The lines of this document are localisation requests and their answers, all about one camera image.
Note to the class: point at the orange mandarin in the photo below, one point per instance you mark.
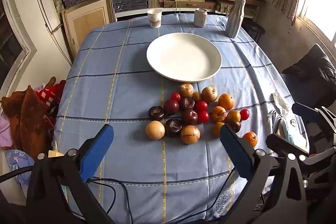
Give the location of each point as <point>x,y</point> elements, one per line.
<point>250,138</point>
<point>226,101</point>

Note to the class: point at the orange streaked apple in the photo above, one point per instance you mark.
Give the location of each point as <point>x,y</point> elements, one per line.
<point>219,113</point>

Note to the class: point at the smooth beige round pear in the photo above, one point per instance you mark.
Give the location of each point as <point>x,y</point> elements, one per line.
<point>155,130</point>

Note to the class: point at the wooden cabinet door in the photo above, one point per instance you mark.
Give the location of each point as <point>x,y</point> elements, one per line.
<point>86,22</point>

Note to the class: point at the blue checked tablecloth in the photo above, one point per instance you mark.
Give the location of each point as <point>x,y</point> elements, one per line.
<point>118,95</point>

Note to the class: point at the red cherry tomato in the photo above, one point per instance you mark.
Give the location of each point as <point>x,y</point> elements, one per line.
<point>176,96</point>
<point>203,116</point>
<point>201,106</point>
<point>244,114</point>

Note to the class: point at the bright window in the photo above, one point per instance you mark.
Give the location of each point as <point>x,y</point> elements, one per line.
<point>323,3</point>

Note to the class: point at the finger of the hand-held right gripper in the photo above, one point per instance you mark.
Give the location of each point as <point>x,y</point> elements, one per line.
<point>283,144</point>
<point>302,109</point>

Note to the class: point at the small tan asian pear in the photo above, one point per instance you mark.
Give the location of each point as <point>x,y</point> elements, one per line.
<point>186,89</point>

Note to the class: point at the black cushion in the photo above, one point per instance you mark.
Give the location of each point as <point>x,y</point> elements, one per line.
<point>312,71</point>

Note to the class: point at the white oval plate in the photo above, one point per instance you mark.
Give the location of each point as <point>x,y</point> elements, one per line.
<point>183,56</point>

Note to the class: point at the tan red-streaked apple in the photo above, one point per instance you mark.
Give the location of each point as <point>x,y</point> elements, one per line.
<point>190,134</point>

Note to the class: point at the purple cloth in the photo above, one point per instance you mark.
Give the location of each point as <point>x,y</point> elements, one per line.
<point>5,127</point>

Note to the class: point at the white leaning board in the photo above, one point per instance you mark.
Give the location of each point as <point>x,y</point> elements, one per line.
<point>42,1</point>

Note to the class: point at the blue face mask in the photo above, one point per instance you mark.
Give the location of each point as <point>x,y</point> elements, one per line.
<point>288,132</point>

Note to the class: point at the white paper cup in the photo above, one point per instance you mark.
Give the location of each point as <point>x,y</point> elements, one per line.
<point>155,18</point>

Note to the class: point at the pale floral cloth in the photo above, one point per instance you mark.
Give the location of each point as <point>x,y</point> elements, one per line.
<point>18,163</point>

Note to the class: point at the pale drink can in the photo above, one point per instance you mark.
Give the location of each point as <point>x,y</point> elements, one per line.
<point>200,18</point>

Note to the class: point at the dark purple water chestnut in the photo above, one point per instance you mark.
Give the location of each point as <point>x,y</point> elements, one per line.
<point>173,127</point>
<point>187,103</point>
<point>236,125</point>
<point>156,113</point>

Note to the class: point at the brown plush toy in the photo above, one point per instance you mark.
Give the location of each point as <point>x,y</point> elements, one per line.
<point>29,119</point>

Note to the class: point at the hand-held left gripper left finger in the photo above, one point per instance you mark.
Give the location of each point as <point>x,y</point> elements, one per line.
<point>95,153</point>

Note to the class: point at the dark red plum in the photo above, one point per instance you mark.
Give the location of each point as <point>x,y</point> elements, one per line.
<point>190,117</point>
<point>171,107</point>

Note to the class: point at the yellow power strip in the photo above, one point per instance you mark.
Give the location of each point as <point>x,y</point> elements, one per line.
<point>55,153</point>

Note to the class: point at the smooth orange persimmon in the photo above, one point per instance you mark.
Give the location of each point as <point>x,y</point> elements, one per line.
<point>233,116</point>
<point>216,129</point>

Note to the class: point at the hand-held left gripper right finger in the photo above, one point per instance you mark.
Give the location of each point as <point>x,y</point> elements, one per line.
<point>233,153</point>

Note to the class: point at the white plastic wrapper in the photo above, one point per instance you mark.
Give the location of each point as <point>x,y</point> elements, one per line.
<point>281,103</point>

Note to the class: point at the black stool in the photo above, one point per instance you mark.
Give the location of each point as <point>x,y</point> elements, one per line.
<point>253,29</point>

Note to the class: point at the small yellow-brown loquat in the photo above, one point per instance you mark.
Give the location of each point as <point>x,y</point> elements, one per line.
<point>197,96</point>

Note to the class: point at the dark window white frame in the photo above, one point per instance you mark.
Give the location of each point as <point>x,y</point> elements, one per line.
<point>10,45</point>

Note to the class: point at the red white patterned cloth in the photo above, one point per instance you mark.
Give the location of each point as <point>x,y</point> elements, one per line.
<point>47,98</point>

